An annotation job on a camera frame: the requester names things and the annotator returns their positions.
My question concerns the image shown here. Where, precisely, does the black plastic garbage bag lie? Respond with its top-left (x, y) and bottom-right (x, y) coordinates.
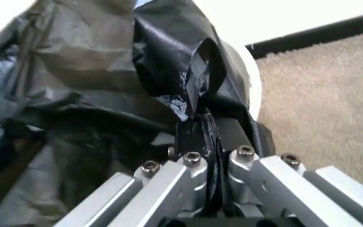
top-left (0, 0), bottom-right (277, 227)

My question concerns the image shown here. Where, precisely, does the black baseboard strip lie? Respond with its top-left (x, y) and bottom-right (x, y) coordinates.
top-left (251, 11), bottom-right (363, 60)

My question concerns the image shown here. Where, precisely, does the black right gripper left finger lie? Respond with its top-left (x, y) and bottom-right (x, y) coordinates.
top-left (50, 115), bottom-right (213, 227)

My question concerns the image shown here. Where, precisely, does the white trash bin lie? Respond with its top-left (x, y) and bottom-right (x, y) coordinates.
top-left (222, 44), bottom-right (263, 122)

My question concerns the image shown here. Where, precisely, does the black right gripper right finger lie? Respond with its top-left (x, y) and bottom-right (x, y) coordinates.
top-left (217, 119), bottom-right (363, 227)

